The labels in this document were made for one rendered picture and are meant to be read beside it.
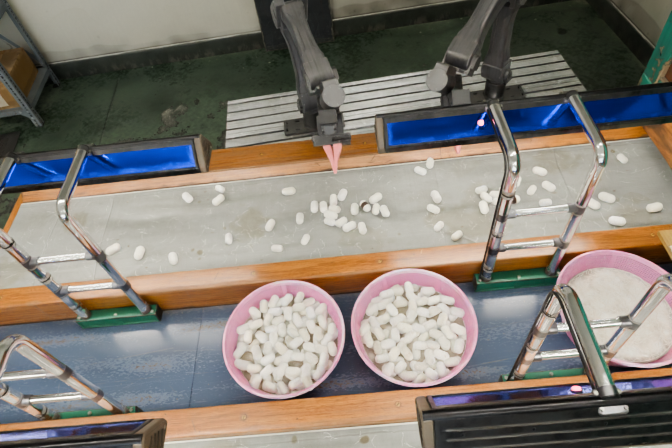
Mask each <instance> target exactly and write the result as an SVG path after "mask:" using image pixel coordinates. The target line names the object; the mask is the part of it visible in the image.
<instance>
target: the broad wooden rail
mask: <svg viewBox="0 0 672 448"><path fill-rule="evenodd" d="M600 132H601V133H602V135H603V137H604V139H605V141H606V142H611V141H620V140H630V139H639V138H648V137H649V136H648V134H647V133H646V131H645V130H644V129H643V127H642V126H638V127H629V128H620V129H610V130H601V131H600ZM351 139H352V140H350V141H351V145H343V146H342V150H341V153H340V156H339V160H338V167H337V170H345V169H355V168H364V167H374V166H383V165H393V164H402V163H412V162H421V161H427V159H428V158H433V160H440V159H450V158H459V157H469V156H478V155H487V154H497V153H502V151H501V148H500V145H499V143H498V142H488V143H479V144H470V145H461V150H460V154H456V151H455V149H454V146H451V147H442V148H432V149H423V150H413V151H404V152H395V153H384V154H379V153H378V148H377V143H376V137H375V132H374V133H365V134H356V135H351ZM515 142H516V144H517V147H518V149H519V151H525V150H535V149H544V148H554V147H563V146H573V145H582V144H590V142H589V140H588V138H587V137H586V135H585V133H584V132H582V133H573V134H563V135H554V136H545V137H535V138H526V139H516V140H515ZM326 171H333V168H332V165H331V162H330V160H329V158H328V156H327V154H326V152H325V150H324V148H323V146H316V147H314V146H313V142H312V139H310V140H304V141H292V142H282V143H273V144H264V145H255V146H246V147H236V148H227V149H218V150H212V153H211V159H210V165H209V171H208V172H206V173H202V172H201V173H198V174H188V175H179V176H170V177H160V178H151V179H142V180H132V181H123V182H113V183H104V184H95V185H85V186H76V189H75V191H74V194H73V197H72V198H80V197H90V196H99V195H109V194H118V193H128V192H137V191H146V190H156V189H165V188H175V187H184V186H194V185H203V184H213V183H222V182H232V181H241V180H251V179H260V178H270V177H279V176H289V175H298V174H308V173H317V172H326ZM60 189H61V188H57V189H48V190H38V191H29V192H21V195H22V201H23V203H33V202H42V201H52V200H57V197H58V194H59V192H60Z"/></svg>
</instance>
